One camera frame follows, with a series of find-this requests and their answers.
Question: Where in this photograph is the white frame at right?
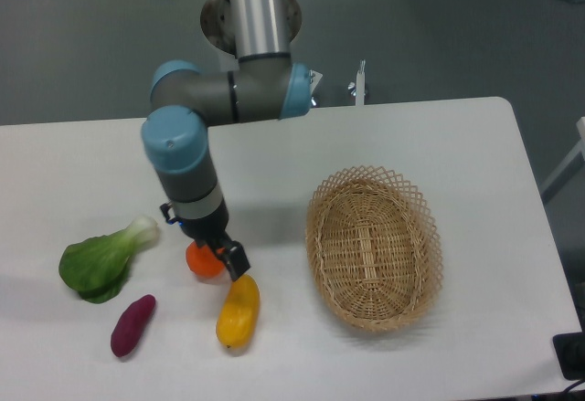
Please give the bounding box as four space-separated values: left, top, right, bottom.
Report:
539 117 584 204

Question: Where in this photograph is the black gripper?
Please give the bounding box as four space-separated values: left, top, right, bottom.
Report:
159 195 250 281

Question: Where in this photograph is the woven wicker basket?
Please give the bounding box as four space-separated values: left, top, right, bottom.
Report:
305 166 443 333

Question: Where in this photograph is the green bok choy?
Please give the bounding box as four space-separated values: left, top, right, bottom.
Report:
58 216 159 304

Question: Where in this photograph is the black device at edge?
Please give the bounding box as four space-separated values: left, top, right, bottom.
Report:
552 332 584 381

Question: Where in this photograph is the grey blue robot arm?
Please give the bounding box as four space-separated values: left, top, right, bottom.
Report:
141 0 312 280

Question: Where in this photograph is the purple sweet potato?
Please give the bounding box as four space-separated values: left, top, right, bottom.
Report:
110 294 156 358

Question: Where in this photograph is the yellow mango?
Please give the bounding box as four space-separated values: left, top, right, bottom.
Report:
216 274 261 349

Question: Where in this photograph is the orange fruit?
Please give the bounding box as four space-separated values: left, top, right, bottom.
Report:
186 242 225 279

